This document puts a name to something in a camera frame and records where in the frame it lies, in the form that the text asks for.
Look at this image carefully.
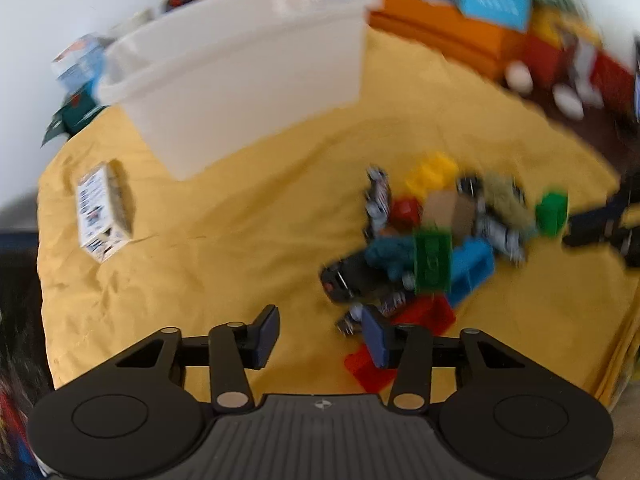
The long red brick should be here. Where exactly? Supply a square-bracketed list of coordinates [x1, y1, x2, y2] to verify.
[344, 295, 456, 393]

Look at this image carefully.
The green square brick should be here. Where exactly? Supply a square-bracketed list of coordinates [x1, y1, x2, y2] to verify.
[535, 191, 568, 237]

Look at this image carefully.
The blue brick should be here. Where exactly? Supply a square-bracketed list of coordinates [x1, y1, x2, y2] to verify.
[446, 237, 496, 309]

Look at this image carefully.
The small red toy car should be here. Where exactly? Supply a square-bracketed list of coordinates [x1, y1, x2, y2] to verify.
[388, 196, 422, 232]

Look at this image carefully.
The wooden cube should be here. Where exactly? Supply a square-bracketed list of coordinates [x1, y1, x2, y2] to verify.
[421, 191, 476, 240]

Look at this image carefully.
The green red race car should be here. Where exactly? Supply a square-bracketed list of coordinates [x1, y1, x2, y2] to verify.
[336, 292, 408, 337]

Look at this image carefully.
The teal toy car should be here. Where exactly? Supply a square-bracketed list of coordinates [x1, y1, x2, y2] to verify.
[364, 236, 416, 282]

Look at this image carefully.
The black white toy car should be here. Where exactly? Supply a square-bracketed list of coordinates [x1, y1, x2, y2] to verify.
[456, 174, 526, 266]

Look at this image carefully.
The olive toy car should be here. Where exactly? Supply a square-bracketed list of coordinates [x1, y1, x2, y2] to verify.
[483, 174, 536, 238]

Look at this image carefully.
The dark green brick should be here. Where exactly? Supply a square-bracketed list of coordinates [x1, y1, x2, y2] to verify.
[413, 229, 452, 295]

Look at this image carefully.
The white egg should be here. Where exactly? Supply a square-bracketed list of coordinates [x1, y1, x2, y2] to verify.
[504, 61, 534, 96]
[552, 84, 585, 122]

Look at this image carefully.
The yellow cloth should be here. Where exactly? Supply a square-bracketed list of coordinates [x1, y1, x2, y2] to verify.
[38, 31, 617, 393]

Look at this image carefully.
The silver patterned toy car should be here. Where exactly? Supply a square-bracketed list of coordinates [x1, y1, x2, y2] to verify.
[363, 166, 392, 240]

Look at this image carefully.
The yellow brick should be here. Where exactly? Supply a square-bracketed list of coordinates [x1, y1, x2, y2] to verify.
[405, 152, 460, 200]

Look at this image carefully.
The small white carton box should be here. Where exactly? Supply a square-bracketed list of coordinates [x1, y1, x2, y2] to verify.
[76, 162, 131, 263]

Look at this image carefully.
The light blue box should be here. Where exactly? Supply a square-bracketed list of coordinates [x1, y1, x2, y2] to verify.
[454, 0, 532, 32]

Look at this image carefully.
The orange box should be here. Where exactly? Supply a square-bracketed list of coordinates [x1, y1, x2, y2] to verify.
[370, 0, 634, 112]

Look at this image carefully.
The translucent plastic storage bin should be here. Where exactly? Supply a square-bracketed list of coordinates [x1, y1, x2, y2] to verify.
[96, 0, 384, 180]

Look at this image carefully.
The teal book box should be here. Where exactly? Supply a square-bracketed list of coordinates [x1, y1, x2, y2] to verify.
[41, 84, 105, 145]

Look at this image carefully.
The blue white cylinder box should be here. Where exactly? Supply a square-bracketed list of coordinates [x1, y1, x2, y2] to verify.
[51, 34, 114, 93]

